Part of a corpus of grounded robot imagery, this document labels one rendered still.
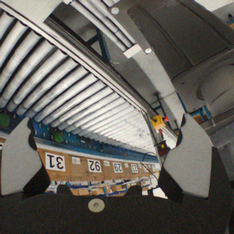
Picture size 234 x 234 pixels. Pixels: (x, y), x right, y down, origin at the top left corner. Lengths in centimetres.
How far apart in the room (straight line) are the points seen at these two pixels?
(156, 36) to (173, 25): 5
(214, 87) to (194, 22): 14
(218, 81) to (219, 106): 5
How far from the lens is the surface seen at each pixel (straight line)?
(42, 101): 80
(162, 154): 86
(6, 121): 86
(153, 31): 36
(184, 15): 37
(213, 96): 30
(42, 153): 99
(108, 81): 72
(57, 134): 102
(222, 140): 24
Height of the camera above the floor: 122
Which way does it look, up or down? 28 degrees down
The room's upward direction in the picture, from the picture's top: 166 degrees clockwise
